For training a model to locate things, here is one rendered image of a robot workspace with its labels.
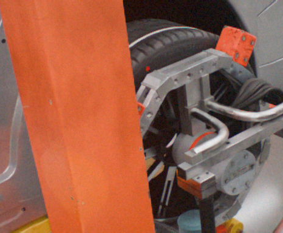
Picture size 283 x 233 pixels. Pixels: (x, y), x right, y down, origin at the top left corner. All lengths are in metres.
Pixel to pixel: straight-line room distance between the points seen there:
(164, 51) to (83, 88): 0.63
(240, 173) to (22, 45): 0.79
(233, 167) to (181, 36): 0.38
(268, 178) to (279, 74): 1.04
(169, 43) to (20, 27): 0.68
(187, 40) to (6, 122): 0.53
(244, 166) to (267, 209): 1.31
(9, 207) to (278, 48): 1.06
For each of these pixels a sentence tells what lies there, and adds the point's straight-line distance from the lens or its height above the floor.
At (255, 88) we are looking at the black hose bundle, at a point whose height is 1.04.
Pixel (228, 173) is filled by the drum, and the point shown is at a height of 0.87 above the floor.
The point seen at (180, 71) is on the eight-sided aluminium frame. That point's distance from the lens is 1.58.
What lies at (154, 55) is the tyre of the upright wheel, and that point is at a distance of 1.62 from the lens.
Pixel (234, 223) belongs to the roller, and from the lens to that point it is 1.98.
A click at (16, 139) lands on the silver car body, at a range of 1.64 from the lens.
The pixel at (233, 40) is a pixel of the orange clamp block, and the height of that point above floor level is 1.14.
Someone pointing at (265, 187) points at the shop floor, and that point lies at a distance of 3.09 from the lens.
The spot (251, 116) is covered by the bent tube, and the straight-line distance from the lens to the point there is 1.58.
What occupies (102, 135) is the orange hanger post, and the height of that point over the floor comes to 1.23.
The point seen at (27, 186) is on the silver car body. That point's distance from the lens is 1.70.
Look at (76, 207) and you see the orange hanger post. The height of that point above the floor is 1.10.
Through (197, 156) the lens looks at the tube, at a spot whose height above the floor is 1.00.
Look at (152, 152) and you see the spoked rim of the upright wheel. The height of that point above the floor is 0.86.
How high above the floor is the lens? 1.74
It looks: 27 degrees down
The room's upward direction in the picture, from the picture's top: 8 degrees counter-clockwise
